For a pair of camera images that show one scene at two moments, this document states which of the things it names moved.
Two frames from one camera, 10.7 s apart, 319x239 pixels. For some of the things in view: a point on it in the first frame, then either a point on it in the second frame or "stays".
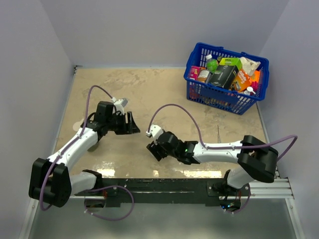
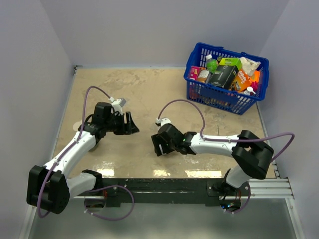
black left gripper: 129,128 stays
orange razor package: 242,81 stays
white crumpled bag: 249,66 stays
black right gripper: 154,149 -> 157,140
